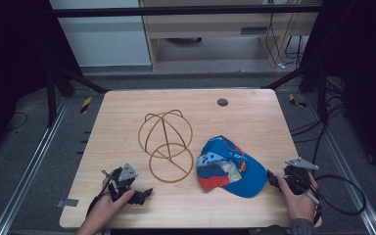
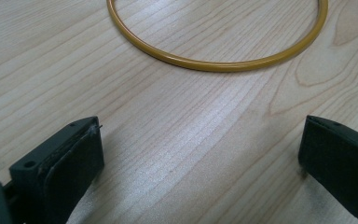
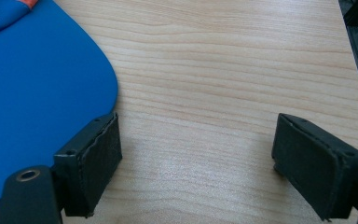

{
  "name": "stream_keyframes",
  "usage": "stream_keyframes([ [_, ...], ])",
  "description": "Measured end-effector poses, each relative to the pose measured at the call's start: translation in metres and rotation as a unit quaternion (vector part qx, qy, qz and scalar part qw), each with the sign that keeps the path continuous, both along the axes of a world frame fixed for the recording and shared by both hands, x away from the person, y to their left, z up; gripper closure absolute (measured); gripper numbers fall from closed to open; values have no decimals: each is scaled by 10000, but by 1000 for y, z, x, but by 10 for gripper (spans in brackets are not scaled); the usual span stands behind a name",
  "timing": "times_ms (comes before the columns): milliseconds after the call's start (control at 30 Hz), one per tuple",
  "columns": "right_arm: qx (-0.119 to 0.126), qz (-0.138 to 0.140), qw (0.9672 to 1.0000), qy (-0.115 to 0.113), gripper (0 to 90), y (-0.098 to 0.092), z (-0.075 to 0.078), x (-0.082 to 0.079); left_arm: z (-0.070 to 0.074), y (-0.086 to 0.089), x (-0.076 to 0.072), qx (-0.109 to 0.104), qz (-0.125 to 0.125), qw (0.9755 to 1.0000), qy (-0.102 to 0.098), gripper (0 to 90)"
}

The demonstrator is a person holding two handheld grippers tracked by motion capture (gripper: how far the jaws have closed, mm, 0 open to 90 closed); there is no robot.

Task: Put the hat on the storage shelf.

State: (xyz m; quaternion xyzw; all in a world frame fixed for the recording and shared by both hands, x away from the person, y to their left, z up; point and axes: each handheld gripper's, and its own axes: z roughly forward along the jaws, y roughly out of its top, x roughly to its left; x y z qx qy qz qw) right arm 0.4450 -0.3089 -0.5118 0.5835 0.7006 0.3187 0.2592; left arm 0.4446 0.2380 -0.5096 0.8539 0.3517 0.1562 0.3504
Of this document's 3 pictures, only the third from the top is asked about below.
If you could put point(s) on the blue mat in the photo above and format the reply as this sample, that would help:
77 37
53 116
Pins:
40 102

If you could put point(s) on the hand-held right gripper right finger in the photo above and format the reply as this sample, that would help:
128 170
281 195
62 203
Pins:
313 161

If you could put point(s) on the blue cloth with white print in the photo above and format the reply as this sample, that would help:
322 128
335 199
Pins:
0 15

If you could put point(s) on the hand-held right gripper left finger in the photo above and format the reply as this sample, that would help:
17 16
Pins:
88 168

